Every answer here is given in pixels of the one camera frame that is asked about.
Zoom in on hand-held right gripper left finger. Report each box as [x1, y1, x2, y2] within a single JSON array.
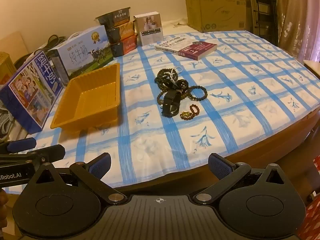
[[35, 152, 127, 205]]

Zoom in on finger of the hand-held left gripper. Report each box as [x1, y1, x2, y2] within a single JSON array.
[[0, 144, 66, 165], [0, 137, 37, 154]]

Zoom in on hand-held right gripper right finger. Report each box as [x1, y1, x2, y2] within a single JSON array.
[[193, 153, 286, 205]]

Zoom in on small bracelet with gold charm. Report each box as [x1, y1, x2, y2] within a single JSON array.
[[180, 104, 200, 120]]

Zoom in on yellow plastic tray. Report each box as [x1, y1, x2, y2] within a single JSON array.
[[50, 63, 122, 132]]

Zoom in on brown bead bracelet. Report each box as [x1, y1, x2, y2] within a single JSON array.
[[157, 85, 208, 104]]

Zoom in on black wrist watch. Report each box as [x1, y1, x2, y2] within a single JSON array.
[[161, 89, 182, 118]]

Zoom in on long dark bead necklace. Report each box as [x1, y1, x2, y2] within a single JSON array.
[[154, 67, 185, 92]]

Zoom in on grey patterned cloth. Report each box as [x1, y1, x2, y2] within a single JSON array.
[[0, 105, 16, 140]]

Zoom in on blue cartoon milk carton box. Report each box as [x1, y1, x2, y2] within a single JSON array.
[[0, 51, 64, 134]]

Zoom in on small yellowish carton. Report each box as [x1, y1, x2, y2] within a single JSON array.
[[0, 52, 17, 85]]

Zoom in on blue checkered tablecloth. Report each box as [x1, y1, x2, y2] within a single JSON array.
[[32, 30, 320, 188]]

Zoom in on black bangle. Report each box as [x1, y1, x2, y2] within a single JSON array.
[[174, 79, 188, 91]]

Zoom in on light wooden board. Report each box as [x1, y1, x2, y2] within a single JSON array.
[[0, 31, 29, 63]]

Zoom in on milk box with cow picture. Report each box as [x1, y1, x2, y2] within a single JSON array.
[[47, 25, 114, 85]]

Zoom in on white and maroon book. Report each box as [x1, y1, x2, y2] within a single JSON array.
[[155, 39, 217, 60]]

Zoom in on red instant noodle bowl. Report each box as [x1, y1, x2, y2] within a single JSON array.
[[109, 34, 138, 57]]

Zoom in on pale wooden furniture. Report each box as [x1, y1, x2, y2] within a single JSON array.
[[304, 60, 320, 80]]

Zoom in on orange instant noodle bowl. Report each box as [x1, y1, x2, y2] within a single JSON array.
[[105, 21, 135, 43]]

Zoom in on small white product box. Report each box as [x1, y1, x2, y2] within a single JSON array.
[[133, 12, 164, 46]]

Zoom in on large cardboard box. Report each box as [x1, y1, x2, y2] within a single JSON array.
[[182, 0, 253, 33]]

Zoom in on beige patterned curtain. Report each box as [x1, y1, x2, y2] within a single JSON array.
[[274, 0, 320, 63]]

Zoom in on metal key ring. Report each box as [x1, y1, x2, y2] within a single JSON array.
[[170, 66, 183, 80]]

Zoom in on black cable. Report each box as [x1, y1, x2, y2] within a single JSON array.
[[37, 34, 67, 52]]

